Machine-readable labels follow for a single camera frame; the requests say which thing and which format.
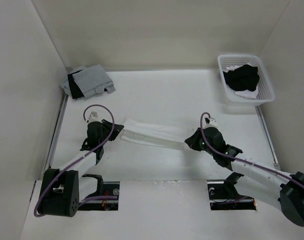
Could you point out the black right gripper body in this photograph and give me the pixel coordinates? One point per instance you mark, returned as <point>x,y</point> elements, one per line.
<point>210,152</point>

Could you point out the folded grey tank top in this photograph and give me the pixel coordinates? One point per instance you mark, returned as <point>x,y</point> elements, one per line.
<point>93,81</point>

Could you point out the left metal table rail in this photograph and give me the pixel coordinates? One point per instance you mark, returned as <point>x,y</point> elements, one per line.
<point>55,135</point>

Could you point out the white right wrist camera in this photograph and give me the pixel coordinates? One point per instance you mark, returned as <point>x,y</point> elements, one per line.
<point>210,123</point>

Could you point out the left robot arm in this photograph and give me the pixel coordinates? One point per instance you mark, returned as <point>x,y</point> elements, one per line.
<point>64,190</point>

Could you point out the white plastic laundry basket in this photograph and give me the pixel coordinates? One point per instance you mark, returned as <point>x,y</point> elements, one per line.
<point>265,90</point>

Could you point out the white garment in basket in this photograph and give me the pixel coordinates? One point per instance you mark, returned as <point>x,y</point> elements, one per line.
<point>245,94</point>

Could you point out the light grey bottom tank top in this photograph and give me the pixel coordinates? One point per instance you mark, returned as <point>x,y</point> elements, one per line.
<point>65,85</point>

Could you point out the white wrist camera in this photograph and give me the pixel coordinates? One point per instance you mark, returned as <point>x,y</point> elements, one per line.
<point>210,123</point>
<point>93,117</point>

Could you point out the white tank top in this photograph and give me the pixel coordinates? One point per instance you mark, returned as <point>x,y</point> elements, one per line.
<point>155,135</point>

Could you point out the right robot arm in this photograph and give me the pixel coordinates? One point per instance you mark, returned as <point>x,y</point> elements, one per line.
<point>282,190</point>

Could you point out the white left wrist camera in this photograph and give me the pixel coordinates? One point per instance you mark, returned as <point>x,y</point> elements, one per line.
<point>93,117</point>

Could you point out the folded black tank top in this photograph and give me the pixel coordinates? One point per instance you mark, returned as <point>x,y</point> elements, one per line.
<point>76,93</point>

